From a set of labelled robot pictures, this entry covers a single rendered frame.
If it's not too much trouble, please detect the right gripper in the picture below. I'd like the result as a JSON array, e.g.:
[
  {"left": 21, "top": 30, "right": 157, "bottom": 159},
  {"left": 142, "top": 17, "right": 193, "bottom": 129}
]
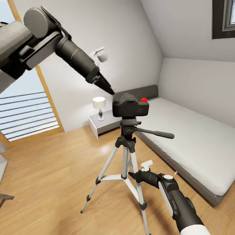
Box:
[{"left": 128, "top": 168, "right": 155, "bottom": 185}]

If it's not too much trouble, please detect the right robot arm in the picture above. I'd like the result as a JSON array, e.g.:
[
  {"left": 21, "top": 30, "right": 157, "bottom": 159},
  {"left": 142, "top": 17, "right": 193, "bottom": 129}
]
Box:
[{"left": 128, "top": 160, "right": 210, "bottom": 235}]

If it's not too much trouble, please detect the camera tripod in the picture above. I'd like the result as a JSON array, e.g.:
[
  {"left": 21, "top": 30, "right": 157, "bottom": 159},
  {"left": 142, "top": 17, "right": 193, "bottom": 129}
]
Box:
[{"left": 80, "top": 117, "right": 175, "bottom": 235}]

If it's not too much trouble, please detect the digital camera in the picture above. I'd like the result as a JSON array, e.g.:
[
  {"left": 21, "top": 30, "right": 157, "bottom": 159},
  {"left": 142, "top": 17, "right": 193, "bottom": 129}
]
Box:
[{"left": 112, "top": 93, "right": 149, "bottom": 117}]

